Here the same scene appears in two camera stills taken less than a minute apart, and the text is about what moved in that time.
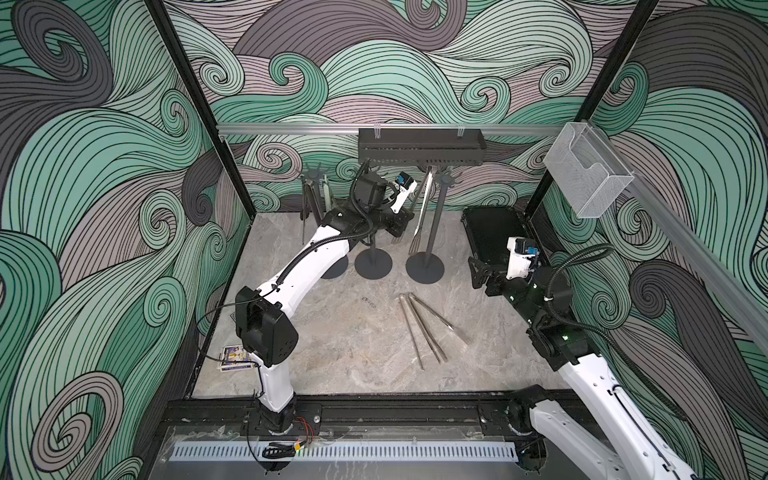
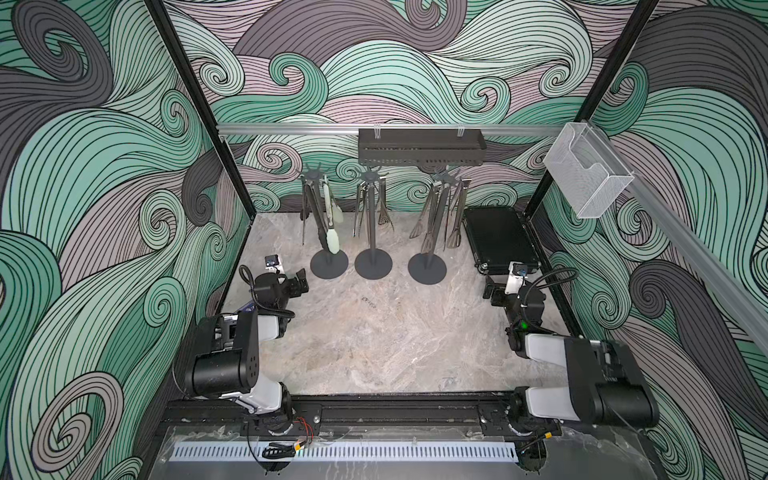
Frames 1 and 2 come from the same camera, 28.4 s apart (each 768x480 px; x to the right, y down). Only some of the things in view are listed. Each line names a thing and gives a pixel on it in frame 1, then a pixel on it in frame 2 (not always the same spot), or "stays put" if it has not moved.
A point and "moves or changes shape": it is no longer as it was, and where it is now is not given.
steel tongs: x=417 y=235 moves or changes shape
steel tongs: x=412 y=298 to x=454 y=240
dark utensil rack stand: x=373 y=263 stays put
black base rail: x=405 y=415 stays put
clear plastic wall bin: x=588 y=169 stays put
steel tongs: x=413 y=328 to x=442 y=194
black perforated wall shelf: x=421 y=146 stays put
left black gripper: x=399 y=220 to x=292 y=285
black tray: x=489 y=229 stays put
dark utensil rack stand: x=338 y=267 stays put
